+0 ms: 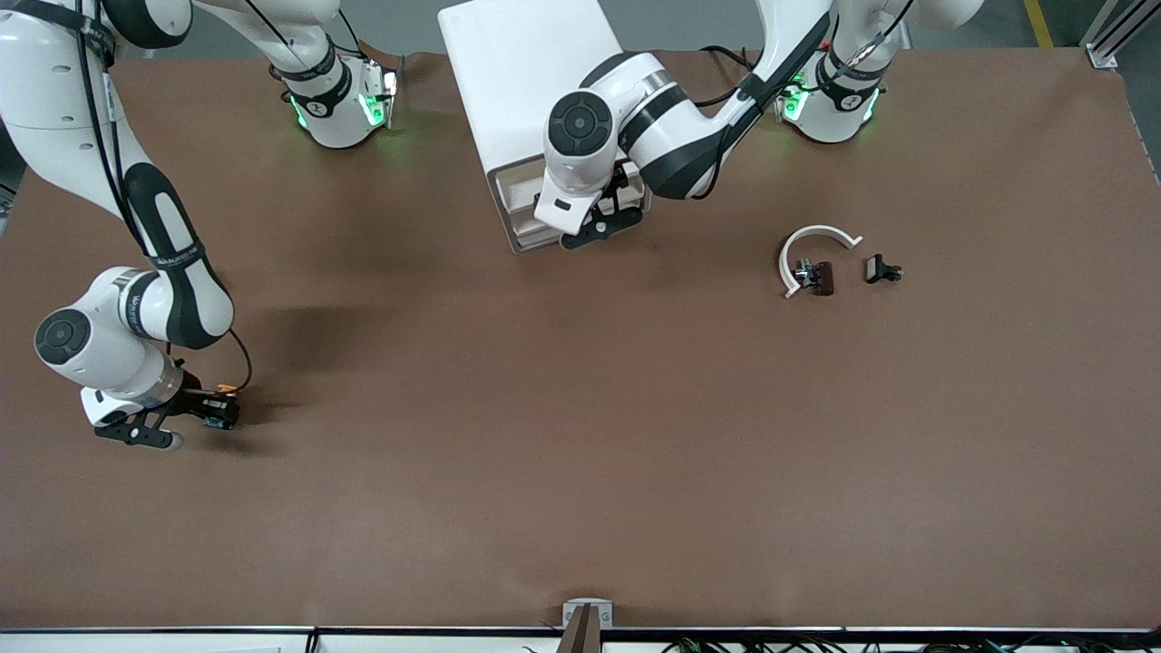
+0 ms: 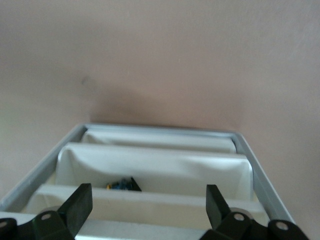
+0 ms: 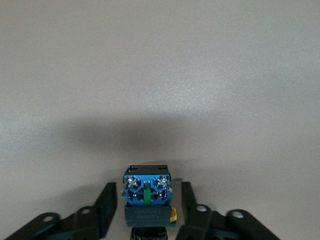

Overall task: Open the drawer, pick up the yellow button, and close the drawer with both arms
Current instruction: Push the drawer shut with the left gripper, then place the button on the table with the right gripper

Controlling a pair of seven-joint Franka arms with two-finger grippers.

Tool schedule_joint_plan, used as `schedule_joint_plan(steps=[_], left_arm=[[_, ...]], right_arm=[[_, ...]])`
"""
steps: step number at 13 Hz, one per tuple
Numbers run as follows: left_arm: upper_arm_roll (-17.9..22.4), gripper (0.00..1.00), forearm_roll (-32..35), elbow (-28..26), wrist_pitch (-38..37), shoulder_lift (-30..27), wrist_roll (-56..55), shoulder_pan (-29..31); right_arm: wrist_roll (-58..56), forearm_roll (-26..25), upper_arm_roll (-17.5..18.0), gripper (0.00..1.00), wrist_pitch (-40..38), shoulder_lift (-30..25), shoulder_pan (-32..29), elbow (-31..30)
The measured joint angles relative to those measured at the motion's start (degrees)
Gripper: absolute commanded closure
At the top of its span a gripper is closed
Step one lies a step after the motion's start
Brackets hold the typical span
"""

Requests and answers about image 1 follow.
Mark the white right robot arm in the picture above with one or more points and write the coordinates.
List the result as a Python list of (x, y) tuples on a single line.
[(54, 91)]

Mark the small black clip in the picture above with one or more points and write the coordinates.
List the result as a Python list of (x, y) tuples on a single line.
[(876, 268)]

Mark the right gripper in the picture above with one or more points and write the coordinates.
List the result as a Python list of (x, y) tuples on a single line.
[(194, 402)]

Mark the dark brown small connector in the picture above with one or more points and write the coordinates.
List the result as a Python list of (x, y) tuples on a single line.
[(823, 277)]

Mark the white closed drawer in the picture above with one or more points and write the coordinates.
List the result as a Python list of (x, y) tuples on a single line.
[(532, 227), (526, 215), (537, 242)]

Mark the white curved plastic clip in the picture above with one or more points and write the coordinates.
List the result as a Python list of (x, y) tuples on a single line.
[(816, 229)]

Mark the grey metal bracket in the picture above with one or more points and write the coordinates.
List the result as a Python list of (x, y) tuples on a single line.
[(571, 610)]

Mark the grey base connector plate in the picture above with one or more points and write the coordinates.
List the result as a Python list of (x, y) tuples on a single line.
[(390, 91), (782, 100)]

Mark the white drawer holding button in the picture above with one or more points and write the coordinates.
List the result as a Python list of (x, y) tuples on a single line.
[(524, 189)]

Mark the orange and blue push button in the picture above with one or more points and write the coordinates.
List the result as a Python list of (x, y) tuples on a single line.
[(227, 390)]

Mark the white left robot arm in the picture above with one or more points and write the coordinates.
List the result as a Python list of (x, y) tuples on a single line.
[(671, 136)]

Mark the white drawer cabinet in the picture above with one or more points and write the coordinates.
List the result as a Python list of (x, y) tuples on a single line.
[(508, 82)]

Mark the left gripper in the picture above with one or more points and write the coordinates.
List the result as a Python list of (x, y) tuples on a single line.
[(624, 185)]

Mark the aluminium frame profile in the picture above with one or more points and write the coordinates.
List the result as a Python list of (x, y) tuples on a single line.
[(1108, 50)]

